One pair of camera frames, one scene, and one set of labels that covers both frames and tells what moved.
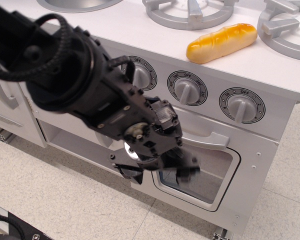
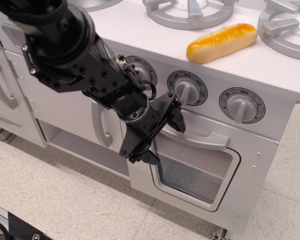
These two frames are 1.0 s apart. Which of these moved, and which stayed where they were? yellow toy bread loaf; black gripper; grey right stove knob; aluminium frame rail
Moved: black gripper
Stayed: yellow toy bread loaf; aluminium frame rail; grey right stove knob
